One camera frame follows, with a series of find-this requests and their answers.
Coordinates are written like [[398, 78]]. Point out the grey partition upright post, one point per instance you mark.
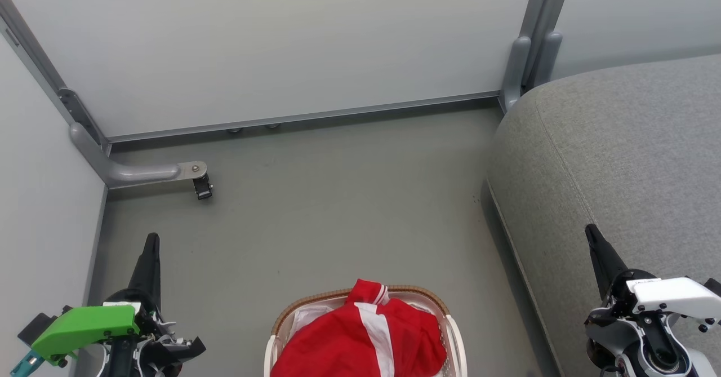
[[549, 39], [529, 33]]

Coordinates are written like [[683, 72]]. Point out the grey partition corner post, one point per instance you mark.
[[34, 56]]

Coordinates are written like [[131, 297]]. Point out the red and white jersey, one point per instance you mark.
[[360, 337]]

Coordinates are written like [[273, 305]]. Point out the grey fabric sofa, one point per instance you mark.
[[614, 168]]

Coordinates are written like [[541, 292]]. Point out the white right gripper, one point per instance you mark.
[[673, 295]]

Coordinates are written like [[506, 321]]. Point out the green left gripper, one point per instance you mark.
[[84, 326]]

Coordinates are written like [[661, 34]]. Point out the white woven laundry basket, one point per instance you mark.
[[450, 332]]

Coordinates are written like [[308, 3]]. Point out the dark metal post bracket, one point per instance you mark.
[[79, 112]]

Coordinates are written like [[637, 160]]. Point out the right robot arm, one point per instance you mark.
[[642, 346]]

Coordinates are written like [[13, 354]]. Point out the teal left camera plug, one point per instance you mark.
[[22, 364]]

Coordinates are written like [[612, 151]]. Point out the grey partition bottom rail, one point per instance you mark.
[[304, 116]]

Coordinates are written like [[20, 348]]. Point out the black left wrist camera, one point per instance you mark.
[[35, 327]]

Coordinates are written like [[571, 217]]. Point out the grey partition support foot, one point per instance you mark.
[[135, 171]]

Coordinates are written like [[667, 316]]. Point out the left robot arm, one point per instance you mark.
[[141, 357]]

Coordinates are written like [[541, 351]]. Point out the white cloth basket liner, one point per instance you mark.
[[307, 316]]

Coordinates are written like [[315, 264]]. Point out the black caster wheel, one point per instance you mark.
[[203, 187]]

